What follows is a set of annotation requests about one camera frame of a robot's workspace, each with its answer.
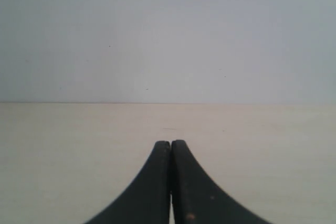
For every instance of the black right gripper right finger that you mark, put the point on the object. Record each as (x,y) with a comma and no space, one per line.
(196,198)

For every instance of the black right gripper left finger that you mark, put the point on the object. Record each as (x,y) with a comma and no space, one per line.
(147,199)

